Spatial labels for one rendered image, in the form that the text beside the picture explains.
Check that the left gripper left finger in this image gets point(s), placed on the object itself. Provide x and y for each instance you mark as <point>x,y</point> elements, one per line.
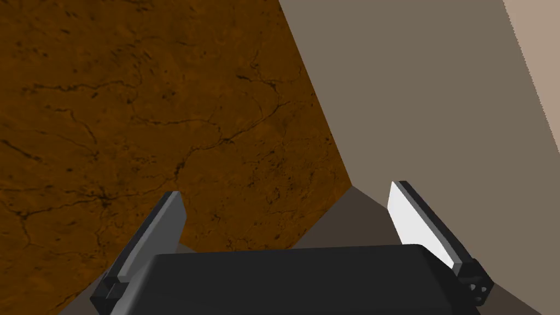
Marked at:
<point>159,234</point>

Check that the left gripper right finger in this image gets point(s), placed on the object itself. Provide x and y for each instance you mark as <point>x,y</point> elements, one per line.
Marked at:
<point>420,227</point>

